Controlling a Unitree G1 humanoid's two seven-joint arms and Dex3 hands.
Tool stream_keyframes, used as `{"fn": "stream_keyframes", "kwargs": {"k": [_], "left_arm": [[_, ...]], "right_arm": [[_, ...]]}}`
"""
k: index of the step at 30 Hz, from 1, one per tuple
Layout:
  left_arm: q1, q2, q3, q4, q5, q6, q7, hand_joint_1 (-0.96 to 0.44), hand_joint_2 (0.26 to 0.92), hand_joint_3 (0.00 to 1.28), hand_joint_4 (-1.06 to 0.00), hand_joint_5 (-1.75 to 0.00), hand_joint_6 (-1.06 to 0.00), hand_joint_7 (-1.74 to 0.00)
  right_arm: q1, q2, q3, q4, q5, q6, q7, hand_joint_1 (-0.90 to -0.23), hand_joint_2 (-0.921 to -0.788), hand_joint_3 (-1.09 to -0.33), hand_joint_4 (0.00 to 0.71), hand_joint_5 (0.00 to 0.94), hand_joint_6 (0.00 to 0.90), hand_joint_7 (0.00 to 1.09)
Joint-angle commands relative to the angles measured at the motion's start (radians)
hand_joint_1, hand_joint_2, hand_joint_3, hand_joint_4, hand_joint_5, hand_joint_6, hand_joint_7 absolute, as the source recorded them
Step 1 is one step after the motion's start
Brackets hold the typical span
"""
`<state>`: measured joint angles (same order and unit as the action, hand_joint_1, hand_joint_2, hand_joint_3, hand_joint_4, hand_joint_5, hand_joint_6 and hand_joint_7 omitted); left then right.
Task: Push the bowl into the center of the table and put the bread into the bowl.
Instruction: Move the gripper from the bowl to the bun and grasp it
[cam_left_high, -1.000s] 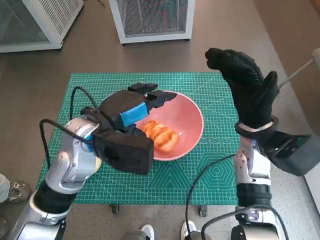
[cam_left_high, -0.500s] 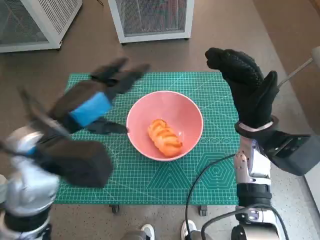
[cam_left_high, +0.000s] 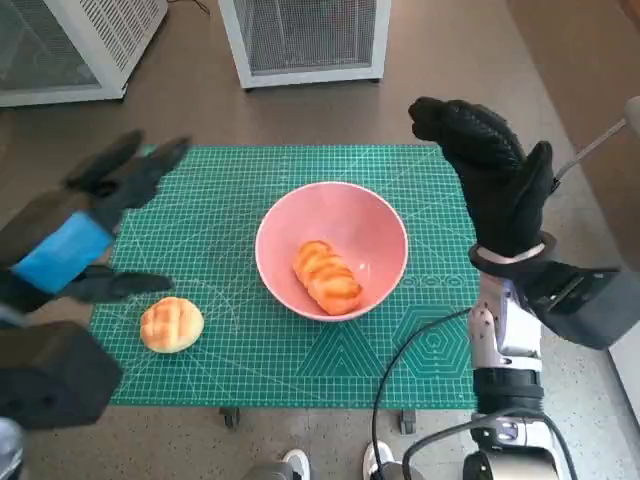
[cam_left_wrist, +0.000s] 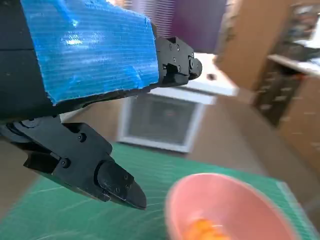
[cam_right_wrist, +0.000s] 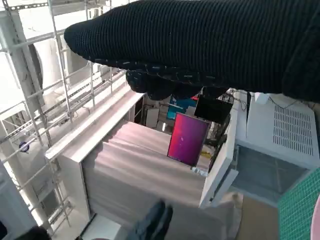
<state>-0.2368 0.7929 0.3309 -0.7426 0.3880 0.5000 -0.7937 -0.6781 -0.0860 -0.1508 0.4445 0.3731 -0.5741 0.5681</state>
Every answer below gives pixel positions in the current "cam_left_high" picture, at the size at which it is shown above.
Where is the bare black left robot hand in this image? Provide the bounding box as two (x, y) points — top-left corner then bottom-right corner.
(0, 129), (191, 314)

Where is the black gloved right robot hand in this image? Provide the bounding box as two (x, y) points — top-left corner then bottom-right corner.
(408, 96), (556, 261)

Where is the round pale toy bread bun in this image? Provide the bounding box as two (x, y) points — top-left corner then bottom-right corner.
(139, 296), (205, 355)

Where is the long orange toy bread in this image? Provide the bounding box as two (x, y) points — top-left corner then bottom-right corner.
(292, 239), (364, 316)

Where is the pink bowl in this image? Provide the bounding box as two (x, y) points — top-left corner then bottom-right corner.
(254, 181), (410, 322)

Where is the grey chair leg with wheel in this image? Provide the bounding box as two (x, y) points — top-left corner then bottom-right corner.
(552, 94), (640, 191)

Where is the green cutting mat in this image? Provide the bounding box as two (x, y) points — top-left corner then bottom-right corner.
(88, 144), (481, 410)

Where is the large white mesh cabinet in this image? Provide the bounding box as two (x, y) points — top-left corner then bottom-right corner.
(0, 0), (169, 107)

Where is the small white mesh cabinet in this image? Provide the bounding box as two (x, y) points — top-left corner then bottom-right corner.
(218, 0), (391, 90)

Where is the white flat panel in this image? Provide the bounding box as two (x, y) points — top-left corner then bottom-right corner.
(607, 329), (640, 426)

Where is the white robot foot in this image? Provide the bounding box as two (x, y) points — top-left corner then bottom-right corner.
(282, 447), (311, 480)
(362, 439), (396, 480)

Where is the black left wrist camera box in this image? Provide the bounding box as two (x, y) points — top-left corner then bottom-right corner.
(0, 321), (124, 431)

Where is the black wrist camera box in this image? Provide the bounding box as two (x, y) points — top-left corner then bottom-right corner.
(0, 321), (124, 431)
(514, 259), (640, 351)

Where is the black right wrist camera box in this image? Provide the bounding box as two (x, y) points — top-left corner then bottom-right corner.
(514, 259), (640, 351)

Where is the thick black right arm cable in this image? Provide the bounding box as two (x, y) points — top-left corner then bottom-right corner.
(402, 412), (574, 480)

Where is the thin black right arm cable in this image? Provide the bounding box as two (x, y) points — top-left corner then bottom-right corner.
(372, 307), (474, 480)

